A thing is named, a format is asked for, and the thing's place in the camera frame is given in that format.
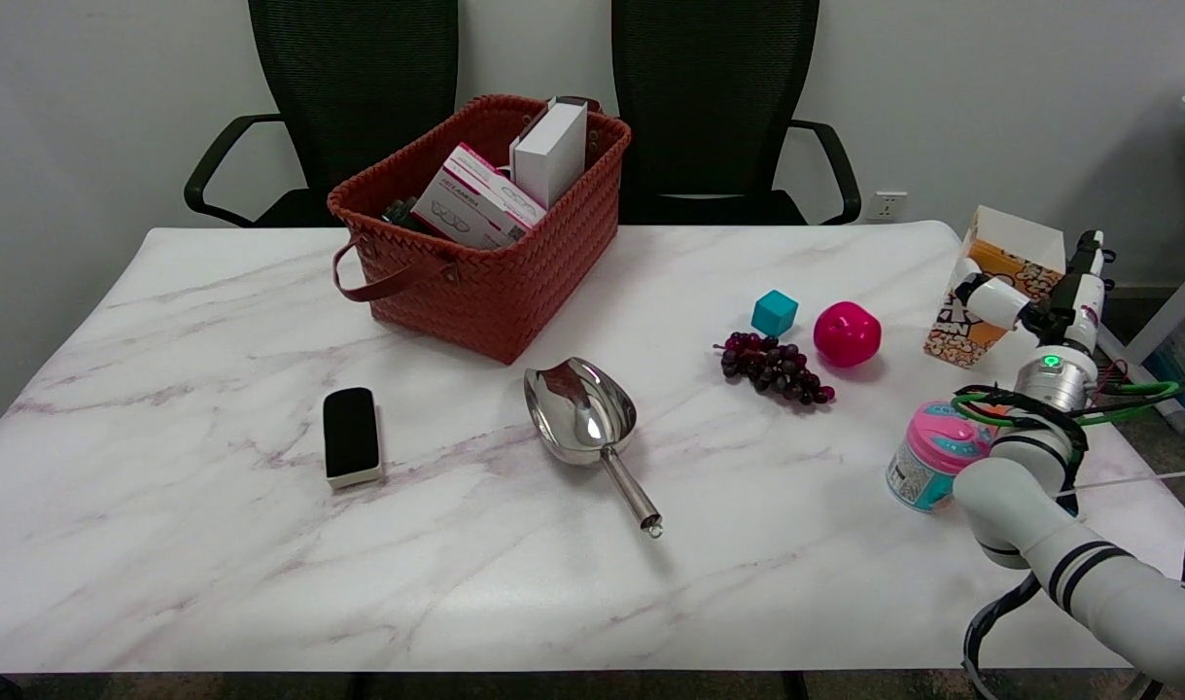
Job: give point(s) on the shiny metal scoop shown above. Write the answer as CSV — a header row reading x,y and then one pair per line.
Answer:
x,y
582,413

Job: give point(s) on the pink lidded jar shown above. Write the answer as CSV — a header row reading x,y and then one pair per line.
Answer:
x,y
927,457

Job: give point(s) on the dark small packet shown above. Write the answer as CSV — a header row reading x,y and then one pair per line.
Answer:
x,y
398,212

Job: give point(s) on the red woven basket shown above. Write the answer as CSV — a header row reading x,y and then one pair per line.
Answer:
x,y
485,282

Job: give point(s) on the black whiteboard eraser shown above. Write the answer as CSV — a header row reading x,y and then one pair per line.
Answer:
x,y
351,433

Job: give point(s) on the magenta toy apple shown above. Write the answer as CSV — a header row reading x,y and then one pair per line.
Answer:
x,y
847,335

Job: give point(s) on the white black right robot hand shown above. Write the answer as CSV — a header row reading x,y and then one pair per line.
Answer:
x,y
1073,301

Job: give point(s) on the pink white printed box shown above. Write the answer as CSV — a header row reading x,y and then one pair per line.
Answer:
x,y
475,199

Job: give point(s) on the white wall socket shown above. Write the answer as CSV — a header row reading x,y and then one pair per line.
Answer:
x,y
888,205

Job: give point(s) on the purple toy grapes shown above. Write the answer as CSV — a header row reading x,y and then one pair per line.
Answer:
x,y
777,367

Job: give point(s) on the plain white box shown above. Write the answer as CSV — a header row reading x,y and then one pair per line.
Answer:
x,y
553,151

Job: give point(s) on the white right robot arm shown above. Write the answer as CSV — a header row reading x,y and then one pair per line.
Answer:
x,y
1049,515

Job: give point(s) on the teal cube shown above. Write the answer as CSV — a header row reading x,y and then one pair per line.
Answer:
x,y
775,313

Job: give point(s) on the orange white popcorn box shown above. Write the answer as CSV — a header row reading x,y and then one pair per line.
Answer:
x,y
991,258

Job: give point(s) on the black mesh office chair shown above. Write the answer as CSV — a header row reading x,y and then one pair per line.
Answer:
x,y
354,97
709,97

